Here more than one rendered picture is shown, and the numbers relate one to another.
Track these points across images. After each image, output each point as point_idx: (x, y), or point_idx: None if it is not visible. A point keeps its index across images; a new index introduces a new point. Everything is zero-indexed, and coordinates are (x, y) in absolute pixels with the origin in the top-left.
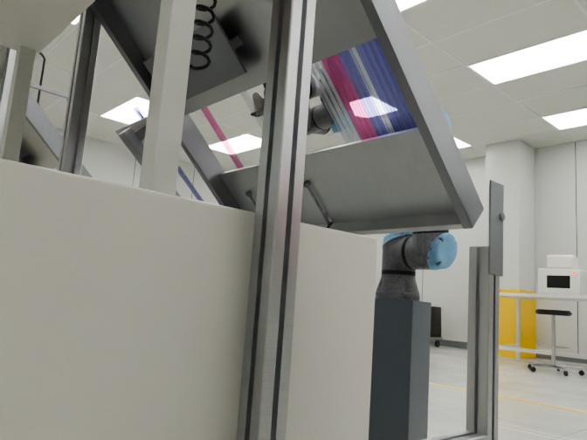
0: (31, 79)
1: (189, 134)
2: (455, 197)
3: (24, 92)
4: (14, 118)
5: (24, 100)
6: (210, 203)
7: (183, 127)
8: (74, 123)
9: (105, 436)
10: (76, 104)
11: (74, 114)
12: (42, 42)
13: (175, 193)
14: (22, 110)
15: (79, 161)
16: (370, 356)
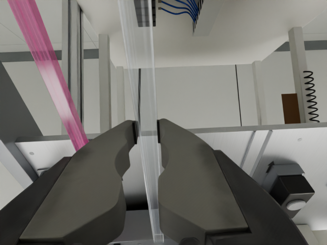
0: (109, 129)
1: (3, 100)
2: None
3: (110, 119)
4: (110, 102)
5: (109, 114)
6: (313, 18)
7: (13, 113)
8: (82, 106)
9: None
10: (82, 123)
11: (82, 113)
12: None
13: (301, 27)
14: (109, 107)
15: (79, 71)
16: None
